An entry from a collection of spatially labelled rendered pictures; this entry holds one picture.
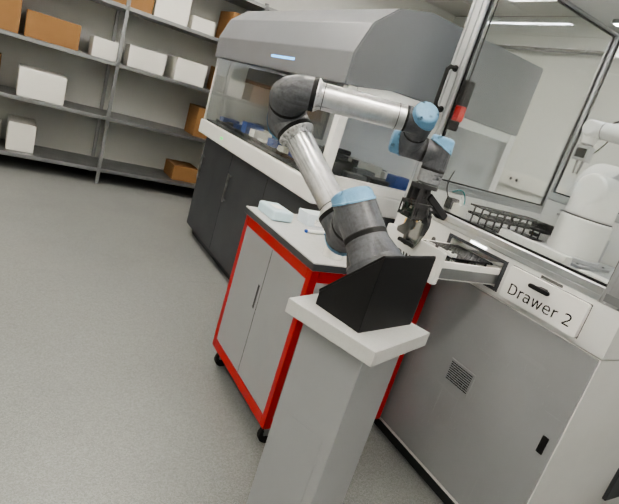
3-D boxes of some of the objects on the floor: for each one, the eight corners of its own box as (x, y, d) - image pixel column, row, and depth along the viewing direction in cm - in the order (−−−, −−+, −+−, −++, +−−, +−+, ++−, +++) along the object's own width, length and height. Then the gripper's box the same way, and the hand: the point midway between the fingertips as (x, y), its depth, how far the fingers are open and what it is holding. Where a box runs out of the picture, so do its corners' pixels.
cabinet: (495, 574, 163) (605, 362, 142) (335, 386, 246) (389, 234, 224) (639, 521, 214) (736, 359, 192) (466, 380, 297) (521, 256, 275)
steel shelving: (-67, 156, 398) (-42, -126, 345) (-60, 144, 438) (-37, -112, 384) (313, 219, 594) (367, 45, 540) (295, 207, 633) (343, 43, 579)
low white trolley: (254, 452, 184) (314, 262, 164) (204, 359, 234) (245, 205, 214) (376, 437, 215) (439, 276, 195) (309, 358, 265) (353, 223, 245)
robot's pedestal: (284, 605, 132) (377, 355, 112) (213, 525, 149) (283, 296, 129) (348, 549, 155) (435, 334, 135) (281, 485, 172) (349, 286, 152)
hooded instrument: (264, 350, 259) (375, -17, 211) (175, 228, 408) (228, -4, 360) (430, 350, 323) (544, 68, 275) (301, 244, 472) (360, 50, 424)
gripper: (405, 176, 162) (383, 238, 168) (427, 186, 153) (403, 250, 159) (424, 181, 167) (402, 241, 173) (446, 190, 158) (423, 253, 164)
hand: (410, 242), depth 167 cm, fingers closed on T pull, 3 cm apart
